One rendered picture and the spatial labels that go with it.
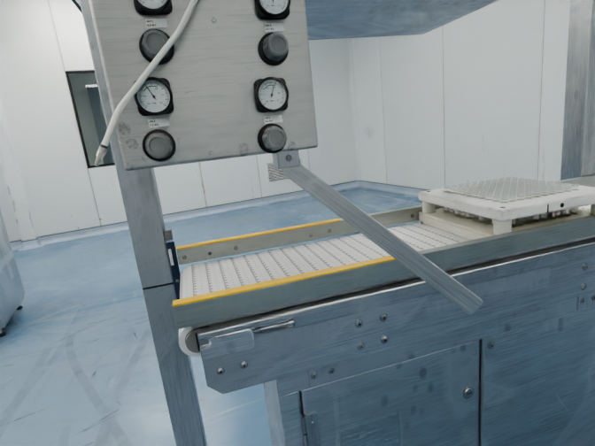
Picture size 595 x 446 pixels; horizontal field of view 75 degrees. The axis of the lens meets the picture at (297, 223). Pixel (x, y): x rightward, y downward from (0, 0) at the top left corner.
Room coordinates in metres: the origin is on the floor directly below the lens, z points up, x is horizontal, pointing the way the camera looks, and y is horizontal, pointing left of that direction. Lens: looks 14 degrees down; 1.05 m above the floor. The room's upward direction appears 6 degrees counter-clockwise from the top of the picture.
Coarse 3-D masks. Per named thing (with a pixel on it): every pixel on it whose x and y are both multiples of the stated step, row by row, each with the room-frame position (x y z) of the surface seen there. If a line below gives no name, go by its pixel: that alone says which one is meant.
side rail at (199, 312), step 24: (480, 240) 0.57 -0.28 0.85; (504, 240) 0.58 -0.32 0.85; (528, 240) 0.59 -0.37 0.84; (552, 240) 0.60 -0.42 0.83; (384, 264) 0.52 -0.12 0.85; (456, 264) 0.55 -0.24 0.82; (264, 288) 0.48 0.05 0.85; (288, 288) 0.49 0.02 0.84; (312, 288) 0.49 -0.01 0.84; (336, 288) 0.50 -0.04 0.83; (192, 312) 0.45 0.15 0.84; (216, 312) 0.46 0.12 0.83; (240, 312) 0.47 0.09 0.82
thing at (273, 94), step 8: (264, 80) 0.44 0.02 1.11; (272, 80) 0.44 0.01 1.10; (280, 80) 0.45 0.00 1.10; (256, 88) 0.44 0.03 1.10; (264, 88) 0.44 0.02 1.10; (272, 88) 0.44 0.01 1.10; (280, 88) 0.45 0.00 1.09; (256, 96) 0.44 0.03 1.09; (264, 96) 0.44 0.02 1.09; (272, 96) 0.44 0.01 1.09; (280, 96) 0.45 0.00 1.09; (288, 96) 0.45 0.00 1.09; (256, 104) 0.45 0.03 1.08; (264, 104) 0.44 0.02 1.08; (272, 104) 0.44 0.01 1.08; (280, 104) 0.45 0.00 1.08
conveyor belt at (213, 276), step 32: (416, 224) 0.83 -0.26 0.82; (256, 256) 0.73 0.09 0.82; (288, 256) 0.71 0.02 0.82; (320, 256) 0.68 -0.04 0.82; (352, 256) 0.66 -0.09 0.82; (384, 256) 0.65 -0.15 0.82; (192, 288) 0.59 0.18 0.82; (224, 288) 0.58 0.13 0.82; (224, 320) 0.48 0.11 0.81; (192, 352) 0.47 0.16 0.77
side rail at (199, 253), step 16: (592, 176) 0.98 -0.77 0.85; (416, 208) 0.84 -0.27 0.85; (336, 224) 0.79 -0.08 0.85; (384, 224) 0.82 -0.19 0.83; (240, 240) 0.74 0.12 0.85; (256, 240) 0.75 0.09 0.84; (272, 240) 0.76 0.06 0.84; (288, 240) 0.77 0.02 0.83; (304, 240) 0.77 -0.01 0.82; (192, 256) 0.72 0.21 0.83; (208, 256) 0.72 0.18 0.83; (224, 256) 0.73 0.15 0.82
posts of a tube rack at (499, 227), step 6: (426, 204) 0.82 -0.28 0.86; (432, 204) 0.82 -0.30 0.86; (594, 204) 0.67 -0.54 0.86; (426, 210) 0.82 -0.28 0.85; (432, 210) 0.82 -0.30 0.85; (594, 210) 0.67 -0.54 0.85; (498, 222) 0.61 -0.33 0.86; (504, 222) 0.61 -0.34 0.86; (510, 222) 0.61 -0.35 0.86; (498, 228) 0.61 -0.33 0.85; (504, 228) 0.61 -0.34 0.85; (510, 228) 0.61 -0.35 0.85; (498, 234) 0.61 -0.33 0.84
